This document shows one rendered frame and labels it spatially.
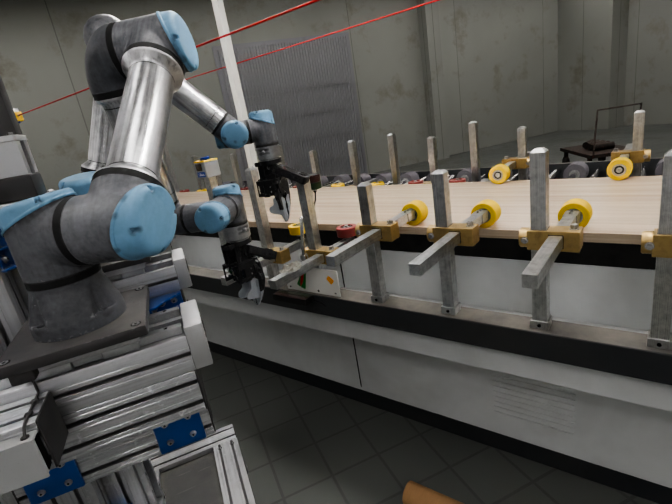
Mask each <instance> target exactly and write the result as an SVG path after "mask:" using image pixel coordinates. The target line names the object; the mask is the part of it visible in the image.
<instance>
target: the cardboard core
mask: <svg viewBox="0 0 672 504"><path fill-rule="evenodd" d="M402 501H403V504H464V503H462V502H459V501H457V500H455V499H453V498H450V497H448V496H446V495H443V494H441V493H439V492H437V491H434V490H432V489H430V488H427V487H425V486H423V485H421V484H418V483H416V482H414V481H411V480H410V481H409V482H408V483H407V484H406V486H405V489H404V492H403V497H402Z"/></svg>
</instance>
